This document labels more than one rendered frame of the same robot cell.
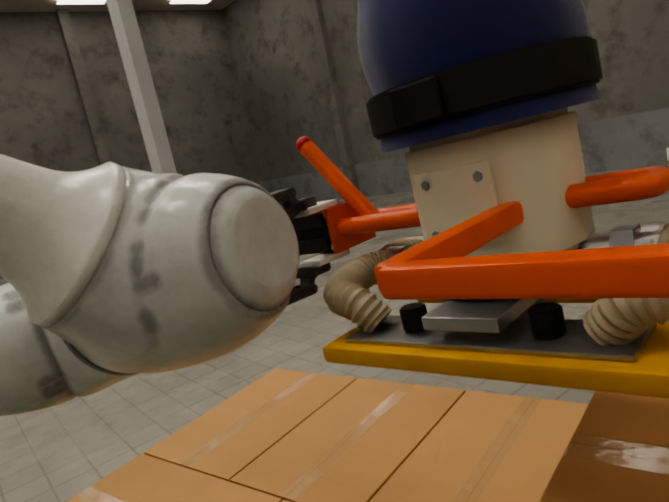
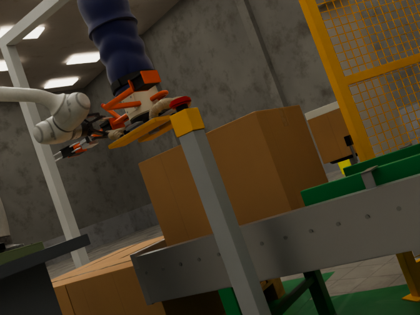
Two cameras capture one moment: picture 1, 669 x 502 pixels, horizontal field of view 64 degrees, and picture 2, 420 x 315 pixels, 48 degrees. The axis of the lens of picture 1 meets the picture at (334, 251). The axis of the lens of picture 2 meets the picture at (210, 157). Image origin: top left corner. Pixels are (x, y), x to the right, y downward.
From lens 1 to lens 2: 1.71 m
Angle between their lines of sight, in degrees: 14
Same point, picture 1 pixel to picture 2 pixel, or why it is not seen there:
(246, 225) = (81, 96)
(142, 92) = not seen: hidden behind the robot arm
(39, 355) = (50, 128)
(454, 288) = (112, 103)
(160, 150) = (50, 167)
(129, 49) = (29, 111)
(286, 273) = (87, 103)
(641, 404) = not seen: hidden behind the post
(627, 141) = not seen: hidden behind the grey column
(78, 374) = (56, 132)
